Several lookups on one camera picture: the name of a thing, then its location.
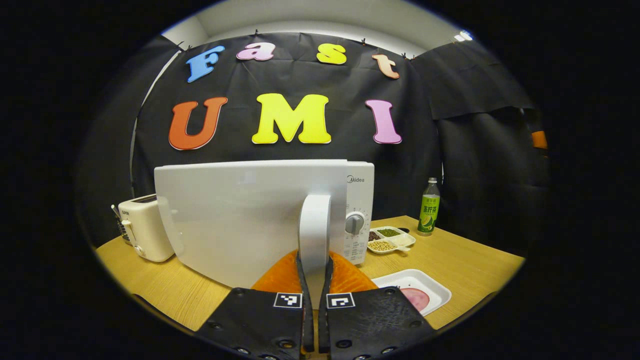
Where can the small ceiling light panel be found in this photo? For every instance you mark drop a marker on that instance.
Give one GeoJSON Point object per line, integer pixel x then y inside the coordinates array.
{"type": "Point", "coordinates": [462, 36]}

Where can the white square plate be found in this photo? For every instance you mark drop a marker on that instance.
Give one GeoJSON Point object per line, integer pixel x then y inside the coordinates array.
{"type": "Point", "coordinates": [430, 290]}

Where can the white tipped utensil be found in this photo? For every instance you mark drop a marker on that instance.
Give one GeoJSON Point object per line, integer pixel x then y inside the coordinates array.
{"type": "Point", "coordinates": [114, 209]}

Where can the white toaster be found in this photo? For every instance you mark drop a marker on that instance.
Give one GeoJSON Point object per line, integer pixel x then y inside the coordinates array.
{"type": "Point", "coordinates": [145, 225]}

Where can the white divided bean tray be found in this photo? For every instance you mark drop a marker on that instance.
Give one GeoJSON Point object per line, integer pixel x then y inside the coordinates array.
{"type": "Point", "coordinates": [382, 245]}

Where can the pink ham slice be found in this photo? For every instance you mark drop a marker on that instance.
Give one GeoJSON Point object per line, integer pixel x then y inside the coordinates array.
{"type": "Point", "coordinates": [417, 298]}

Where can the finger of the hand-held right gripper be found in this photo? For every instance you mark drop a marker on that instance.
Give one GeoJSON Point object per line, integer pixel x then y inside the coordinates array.
{"type": "Point", "coordinates": [539, 139]}

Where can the white microwave oven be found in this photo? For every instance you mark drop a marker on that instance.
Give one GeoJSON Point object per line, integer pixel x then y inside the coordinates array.
{"type": "Point", "coordinates": [235, 215]}

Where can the green drink bottle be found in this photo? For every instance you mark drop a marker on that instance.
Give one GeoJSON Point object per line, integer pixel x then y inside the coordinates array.
{"type": "Point", "coordinates": [428, 215]}

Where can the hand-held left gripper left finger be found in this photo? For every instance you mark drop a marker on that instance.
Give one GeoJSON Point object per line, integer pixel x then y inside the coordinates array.
{"type": "Point", "coordinates": [308, 327]}

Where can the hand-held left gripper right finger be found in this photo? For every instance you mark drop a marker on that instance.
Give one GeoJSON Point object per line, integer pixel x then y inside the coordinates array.
{"type": "Point", "coordinates": [323, 330]}

